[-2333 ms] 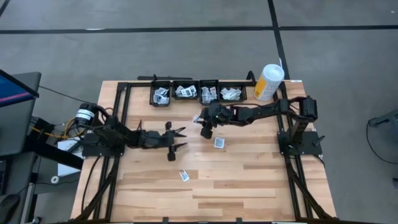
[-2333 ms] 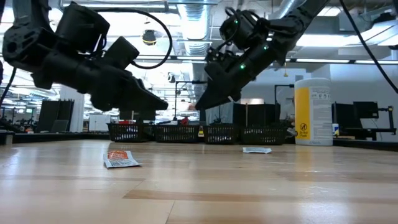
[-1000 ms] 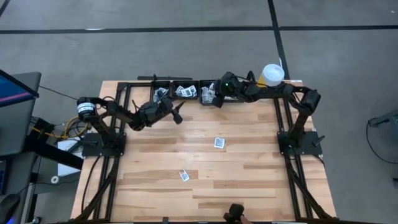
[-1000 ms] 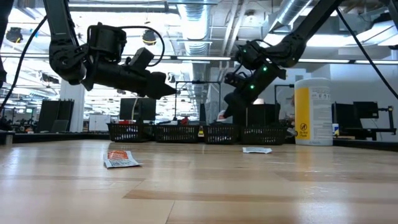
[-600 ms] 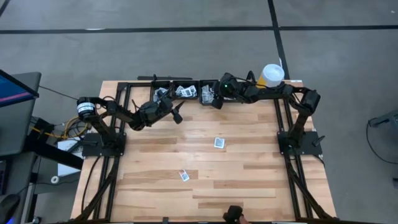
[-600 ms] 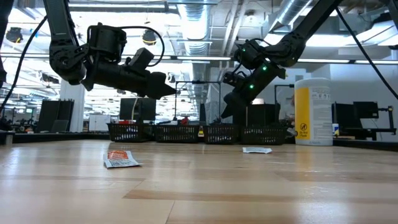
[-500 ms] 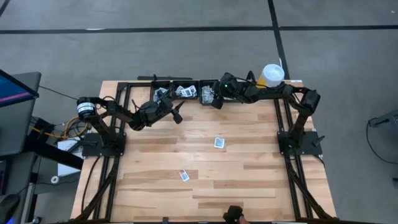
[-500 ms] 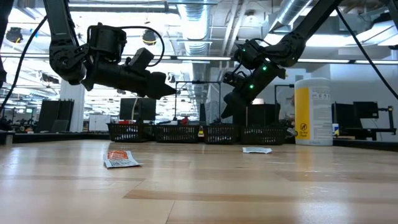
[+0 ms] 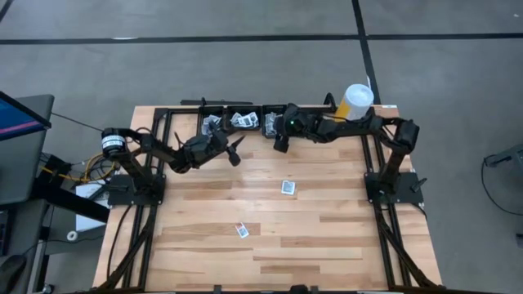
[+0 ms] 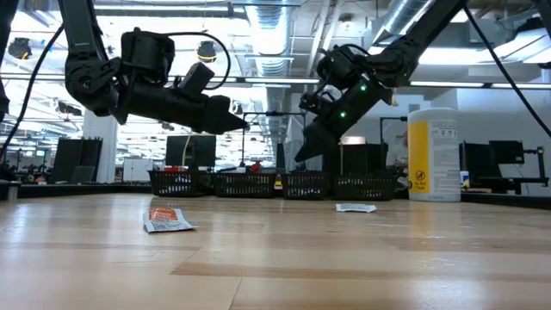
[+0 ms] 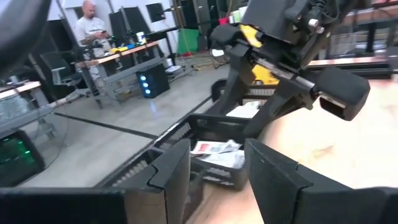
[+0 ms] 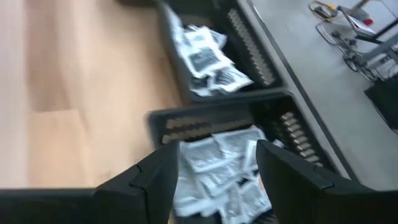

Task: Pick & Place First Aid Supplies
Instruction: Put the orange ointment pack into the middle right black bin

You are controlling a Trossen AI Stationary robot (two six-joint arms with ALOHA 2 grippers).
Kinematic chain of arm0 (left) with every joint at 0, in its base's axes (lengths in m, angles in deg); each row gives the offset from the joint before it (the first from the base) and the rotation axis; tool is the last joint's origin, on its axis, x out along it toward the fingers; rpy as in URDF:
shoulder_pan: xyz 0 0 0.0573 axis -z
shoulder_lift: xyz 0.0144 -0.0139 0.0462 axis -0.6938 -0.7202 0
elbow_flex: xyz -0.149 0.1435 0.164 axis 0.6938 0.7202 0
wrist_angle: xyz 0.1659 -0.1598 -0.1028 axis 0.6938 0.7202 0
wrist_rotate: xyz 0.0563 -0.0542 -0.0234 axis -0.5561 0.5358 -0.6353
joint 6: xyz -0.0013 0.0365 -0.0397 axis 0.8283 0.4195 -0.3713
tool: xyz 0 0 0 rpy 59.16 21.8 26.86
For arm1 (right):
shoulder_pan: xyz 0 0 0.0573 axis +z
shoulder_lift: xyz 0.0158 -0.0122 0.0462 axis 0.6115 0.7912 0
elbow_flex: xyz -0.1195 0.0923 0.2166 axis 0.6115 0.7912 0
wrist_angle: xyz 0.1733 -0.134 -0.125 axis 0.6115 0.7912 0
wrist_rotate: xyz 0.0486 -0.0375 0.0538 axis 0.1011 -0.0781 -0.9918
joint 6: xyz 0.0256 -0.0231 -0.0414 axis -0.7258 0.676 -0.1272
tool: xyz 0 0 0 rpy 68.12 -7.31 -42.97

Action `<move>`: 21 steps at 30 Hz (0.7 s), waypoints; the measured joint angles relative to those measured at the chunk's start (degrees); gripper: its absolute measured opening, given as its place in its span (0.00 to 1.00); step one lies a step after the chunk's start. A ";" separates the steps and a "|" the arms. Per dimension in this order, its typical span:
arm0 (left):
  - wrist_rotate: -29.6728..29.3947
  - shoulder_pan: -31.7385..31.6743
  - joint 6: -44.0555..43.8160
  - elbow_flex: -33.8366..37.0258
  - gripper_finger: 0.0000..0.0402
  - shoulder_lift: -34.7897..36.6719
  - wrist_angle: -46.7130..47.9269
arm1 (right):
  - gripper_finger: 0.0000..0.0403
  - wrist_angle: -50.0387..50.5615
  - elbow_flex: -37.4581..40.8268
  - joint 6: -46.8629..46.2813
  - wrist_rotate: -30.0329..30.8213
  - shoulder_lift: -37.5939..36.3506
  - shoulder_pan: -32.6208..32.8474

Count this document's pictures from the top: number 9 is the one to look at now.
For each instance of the white tape roll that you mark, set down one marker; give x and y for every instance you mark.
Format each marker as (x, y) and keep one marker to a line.
(69, 235)

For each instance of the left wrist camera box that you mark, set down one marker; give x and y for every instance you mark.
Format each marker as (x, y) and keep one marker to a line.
(197, 143)

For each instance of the yellow and white wipes canister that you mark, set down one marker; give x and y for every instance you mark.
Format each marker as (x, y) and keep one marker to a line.
(355, 102)

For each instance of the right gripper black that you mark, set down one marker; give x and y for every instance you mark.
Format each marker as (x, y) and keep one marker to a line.
(298, 122)

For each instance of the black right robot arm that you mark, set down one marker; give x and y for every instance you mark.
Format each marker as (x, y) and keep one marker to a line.
(367, 126)

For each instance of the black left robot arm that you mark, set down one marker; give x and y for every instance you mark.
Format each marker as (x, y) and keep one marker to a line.
(139, 151)

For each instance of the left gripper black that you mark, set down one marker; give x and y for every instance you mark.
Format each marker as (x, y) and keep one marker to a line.
(204, 147)

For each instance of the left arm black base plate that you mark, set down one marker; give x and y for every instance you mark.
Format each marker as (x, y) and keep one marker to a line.
(122, 199)

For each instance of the white paper sheet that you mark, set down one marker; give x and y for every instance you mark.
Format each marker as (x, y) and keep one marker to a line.
(88, 222)

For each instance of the black curved bracket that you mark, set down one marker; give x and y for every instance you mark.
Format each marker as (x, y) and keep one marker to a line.
(326, 100)

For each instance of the black cart support beam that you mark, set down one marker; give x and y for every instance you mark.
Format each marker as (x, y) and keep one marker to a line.
(73, 204)

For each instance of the square white printed packet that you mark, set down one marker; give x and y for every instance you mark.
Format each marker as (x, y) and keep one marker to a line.
(205, 128)
(212, 119)
(244, 121)
(253, 118)
(288, 187)
(242, 230)
(235, 118)

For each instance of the black computer mouse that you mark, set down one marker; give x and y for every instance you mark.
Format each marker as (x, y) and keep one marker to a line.
(12, 271)

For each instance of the black plastic mesh basket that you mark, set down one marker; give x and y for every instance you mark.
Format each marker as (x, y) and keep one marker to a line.
(244, 108)
(269, 108)
(202, 110)

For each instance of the computer monitor with blue screen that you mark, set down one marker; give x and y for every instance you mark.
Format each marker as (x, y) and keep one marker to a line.
(18, 120)

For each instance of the grey chair base leg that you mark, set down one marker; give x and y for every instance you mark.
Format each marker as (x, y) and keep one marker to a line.
(508, 156)

